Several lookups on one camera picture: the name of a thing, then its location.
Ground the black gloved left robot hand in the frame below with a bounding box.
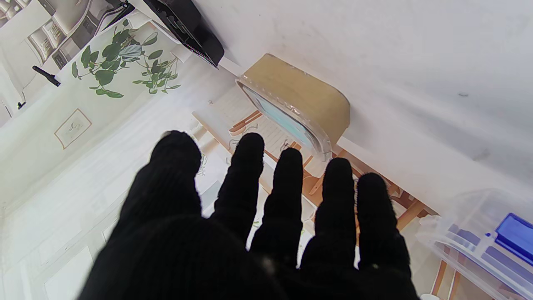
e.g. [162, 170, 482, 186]
[77, 130, 421, 300]

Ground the clear lid with teal label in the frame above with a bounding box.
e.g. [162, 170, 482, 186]
[235, 77, 334, 161]

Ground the brown kraft paper container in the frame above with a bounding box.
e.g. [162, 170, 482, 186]
[235, 53, 350, 161]

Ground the clear container with blue clips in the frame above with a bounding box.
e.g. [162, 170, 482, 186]
[416, 187, 533, 300]

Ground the printed room backdrop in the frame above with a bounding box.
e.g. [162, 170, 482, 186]
[0, 8, 458, 300]

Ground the black plastic tray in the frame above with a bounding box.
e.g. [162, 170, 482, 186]
[144, 0, 225, 68]

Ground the black bar fixture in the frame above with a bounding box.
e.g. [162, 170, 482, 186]
[32, 65, 61, 88]

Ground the black stand clamp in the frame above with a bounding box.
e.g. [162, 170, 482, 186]
[109, 0, 134, 19]

